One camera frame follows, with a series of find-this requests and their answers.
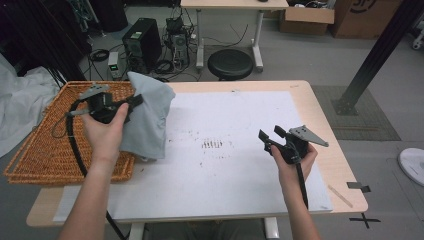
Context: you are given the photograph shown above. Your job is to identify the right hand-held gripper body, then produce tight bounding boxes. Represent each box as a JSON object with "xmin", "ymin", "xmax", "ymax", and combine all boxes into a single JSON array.
[{"xmin": 278, "ymin": 124, "xmax": 330, "ymax": 164}]

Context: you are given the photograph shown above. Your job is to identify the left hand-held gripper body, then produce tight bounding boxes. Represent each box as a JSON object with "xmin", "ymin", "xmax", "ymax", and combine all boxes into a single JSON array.
[{"xmin": 78, "ymin": 83, "xmax": 130, "ymax": 125}]

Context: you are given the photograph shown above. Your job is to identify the grey printed t-shirt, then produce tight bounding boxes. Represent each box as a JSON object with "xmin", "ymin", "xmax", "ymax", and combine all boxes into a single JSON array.
[{"xmin": 119, "ymin": 71, "xmax": 177, "ymax": 160}]

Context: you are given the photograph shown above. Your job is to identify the wicker basket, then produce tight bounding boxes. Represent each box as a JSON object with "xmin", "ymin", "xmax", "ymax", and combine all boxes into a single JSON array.
[{"xmin": 3, "ymin": 80, "xmax": 144, "ymax": 185}]

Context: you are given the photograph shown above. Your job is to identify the person's right hand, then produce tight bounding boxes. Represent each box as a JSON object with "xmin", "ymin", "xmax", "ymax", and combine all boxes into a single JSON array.
[{"xmin": 270, "ymin": 143, "xmax": 319, "ymax": 188}]

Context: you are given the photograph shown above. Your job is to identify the person's left hand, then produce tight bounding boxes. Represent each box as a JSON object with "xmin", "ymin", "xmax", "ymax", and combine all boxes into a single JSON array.
[{"xmin": 81, "ymin": 103, "xmax": 130, "ymax": 164}]

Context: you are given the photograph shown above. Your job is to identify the small white power supply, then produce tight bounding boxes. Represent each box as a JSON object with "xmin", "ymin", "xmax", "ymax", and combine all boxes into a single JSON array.
[{"xmin": 107, "ymin": 51, "xmax": 125, "ymax": 80}]

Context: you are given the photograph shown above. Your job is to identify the white table mat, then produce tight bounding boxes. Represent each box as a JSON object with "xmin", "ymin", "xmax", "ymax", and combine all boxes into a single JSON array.
[{"xmin": 53, "ymin": 90, "xmax": 334, "ymax": 223}]

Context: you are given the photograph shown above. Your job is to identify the black computer tower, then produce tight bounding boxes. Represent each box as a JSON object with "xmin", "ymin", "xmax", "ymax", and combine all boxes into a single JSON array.
[{"xmin": 121, "ymin": 17, "xmax": 163, "ymax": 75}]

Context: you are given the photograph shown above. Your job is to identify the silver computer case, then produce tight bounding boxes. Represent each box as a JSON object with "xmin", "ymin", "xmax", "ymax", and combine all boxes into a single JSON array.
[{"xmin": 168, "ymin": 29, "xmax": 190, "ymax": 69}]

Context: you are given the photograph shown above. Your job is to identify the black tape piece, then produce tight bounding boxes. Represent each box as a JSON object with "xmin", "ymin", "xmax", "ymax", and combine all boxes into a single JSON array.
[{"xmin": 346, "ymin": 181, "xmax": 372, "ymax": 194}]

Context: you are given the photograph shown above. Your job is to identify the grey floor mat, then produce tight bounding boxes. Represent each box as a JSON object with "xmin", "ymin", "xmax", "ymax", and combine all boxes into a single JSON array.
[{"xmin": 311, "ymin": 84, "xmax": 402, "ymax": 142}]

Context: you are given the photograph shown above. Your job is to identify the white cloth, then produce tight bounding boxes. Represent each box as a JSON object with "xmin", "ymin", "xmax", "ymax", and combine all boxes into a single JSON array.
[{"xmin": 0, "ymin": 53, "xmax": 63, "ymax": 159}]

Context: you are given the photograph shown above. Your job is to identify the white table leg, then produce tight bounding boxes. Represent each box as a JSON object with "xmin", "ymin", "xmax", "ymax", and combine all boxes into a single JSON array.
[
  {"xmin": 264, "ymin": 217, "xmax": 280, "ymax": 239},
  {"xmin": 128, "ymin": 222, "xmax": 146, "ymax": 240}
]

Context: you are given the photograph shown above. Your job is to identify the black electronics box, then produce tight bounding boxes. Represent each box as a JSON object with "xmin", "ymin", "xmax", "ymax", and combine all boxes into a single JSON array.
[{"xmin": 165, "ymin": 16, "xmax": 185, "ymax": 34}]

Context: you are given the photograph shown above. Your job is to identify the black round stool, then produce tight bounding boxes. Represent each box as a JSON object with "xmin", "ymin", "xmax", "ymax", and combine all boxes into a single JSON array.
[{"xmin": 207, "ymin": 48, "xmax": 254, "ymax": 82}]

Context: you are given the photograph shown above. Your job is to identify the black tape cross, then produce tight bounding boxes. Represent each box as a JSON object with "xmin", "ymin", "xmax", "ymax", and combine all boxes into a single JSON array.
[{"xmin": 349, "ymin": 213, "xmax": 382, "ymax": 230}]

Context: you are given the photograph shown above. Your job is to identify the person's dark trousers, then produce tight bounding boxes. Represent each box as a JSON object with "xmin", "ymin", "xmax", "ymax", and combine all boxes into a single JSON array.
[{"xmin": 143, "ymin": 219, "xmax": 268, "ymax": 240}]

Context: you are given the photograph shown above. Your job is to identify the small open cardboard box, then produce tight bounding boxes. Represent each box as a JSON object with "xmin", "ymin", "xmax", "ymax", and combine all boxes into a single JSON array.
[{"xmin": 279, "ymin": 6, "xmax": 335, "ymax": 37}]

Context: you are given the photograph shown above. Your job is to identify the white round base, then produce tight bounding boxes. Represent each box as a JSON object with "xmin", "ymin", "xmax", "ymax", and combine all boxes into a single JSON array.
[{"xmin": 397, "ymin": 147, "xmax": 424, "ymax": 188}]

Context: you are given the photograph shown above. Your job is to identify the desk with white legs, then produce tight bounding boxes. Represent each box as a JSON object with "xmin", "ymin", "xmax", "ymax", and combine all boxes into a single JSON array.
[{"xmin": 179, "ymin": 0, "xmax": 290, "ymax": 74}]

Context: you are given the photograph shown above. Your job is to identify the large cardboard box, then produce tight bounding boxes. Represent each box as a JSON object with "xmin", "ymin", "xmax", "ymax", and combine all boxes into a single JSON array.
[{"xmin": 329, "ymin": 0, "xmax": 404, "ymax": 39}]

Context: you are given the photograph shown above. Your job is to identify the white cart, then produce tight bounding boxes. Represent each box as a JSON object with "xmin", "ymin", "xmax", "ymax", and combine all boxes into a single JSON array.
[{"xmin": 411, "ymin": 19, "xmax": 424, "ymax": 51}]

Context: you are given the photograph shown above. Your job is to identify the right hand-held gripper cable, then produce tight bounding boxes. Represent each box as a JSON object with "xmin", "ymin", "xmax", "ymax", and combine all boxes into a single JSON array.
[{"xmin": 294, "ymin": 161, "xmax": 309, "ymax": 209}]

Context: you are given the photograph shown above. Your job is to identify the hand-held gripper cable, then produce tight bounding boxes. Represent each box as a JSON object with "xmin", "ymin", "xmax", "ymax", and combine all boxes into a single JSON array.
[
  {"xmin": 51, "ymin": 99, "xmax": 129, "ymax": 240},
  {"xmin": 294, "ymin": 161, "xmax": 309, "ymax": 209}
]

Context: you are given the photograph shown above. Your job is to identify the left hand-held gripper cable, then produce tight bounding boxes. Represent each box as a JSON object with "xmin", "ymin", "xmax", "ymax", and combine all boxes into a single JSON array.
[{"xmin": 51, "ymin": 99, "xmax": 129, "ymax": 240}]

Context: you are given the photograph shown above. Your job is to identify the coiled black cable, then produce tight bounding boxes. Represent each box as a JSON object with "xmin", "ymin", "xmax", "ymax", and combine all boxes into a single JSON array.
[{"xmin": 89, "ymin": 48, "xmax": 110, "ymax": 63}]

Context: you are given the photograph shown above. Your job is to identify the black metal post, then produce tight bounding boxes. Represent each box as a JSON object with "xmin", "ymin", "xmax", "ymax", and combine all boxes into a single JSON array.
[{"xmin": 331, "ymin": 0, "xmax": 424, "ymax": 117}]

